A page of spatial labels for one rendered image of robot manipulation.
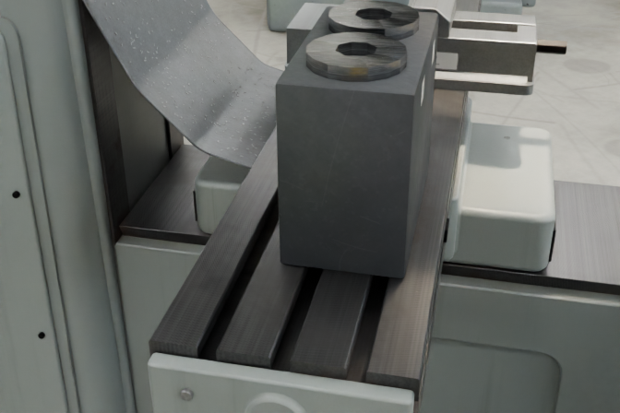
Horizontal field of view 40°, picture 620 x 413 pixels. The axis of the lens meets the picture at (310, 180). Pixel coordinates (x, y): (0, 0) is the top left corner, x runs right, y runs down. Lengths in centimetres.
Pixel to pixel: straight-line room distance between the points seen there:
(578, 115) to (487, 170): 227
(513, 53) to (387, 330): 56
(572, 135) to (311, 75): 263
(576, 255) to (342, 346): 58
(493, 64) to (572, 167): 191
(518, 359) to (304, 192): 58
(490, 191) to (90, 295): 60
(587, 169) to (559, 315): 191
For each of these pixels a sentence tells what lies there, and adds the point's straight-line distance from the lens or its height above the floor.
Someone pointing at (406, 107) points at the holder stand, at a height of 111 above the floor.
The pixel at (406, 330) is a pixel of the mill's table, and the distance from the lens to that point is 75.
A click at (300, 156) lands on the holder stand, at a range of 75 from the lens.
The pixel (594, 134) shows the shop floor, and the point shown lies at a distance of 336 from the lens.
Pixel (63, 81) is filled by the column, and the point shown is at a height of 98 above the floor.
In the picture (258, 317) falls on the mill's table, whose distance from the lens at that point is 76.
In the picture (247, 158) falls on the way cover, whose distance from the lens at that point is 115.
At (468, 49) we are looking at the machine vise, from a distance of 120.
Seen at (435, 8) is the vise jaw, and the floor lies 105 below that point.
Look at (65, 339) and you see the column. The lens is 136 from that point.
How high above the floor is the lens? 140
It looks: 29 degrees down
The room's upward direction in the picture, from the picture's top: straight up
